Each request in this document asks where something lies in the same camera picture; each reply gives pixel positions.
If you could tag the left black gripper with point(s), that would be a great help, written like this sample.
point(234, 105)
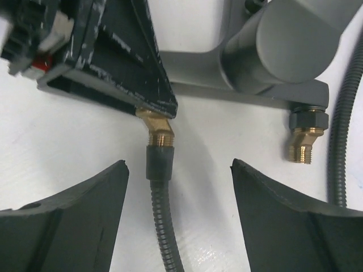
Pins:
point(104, 51)

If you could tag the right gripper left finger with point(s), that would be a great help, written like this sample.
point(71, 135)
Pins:
point(73, 230)

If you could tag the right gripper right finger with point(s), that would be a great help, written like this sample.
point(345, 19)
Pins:
point(286, 230)

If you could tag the dark grey faucet mixer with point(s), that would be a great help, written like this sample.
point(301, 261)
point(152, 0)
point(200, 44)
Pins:
point(274, 50)

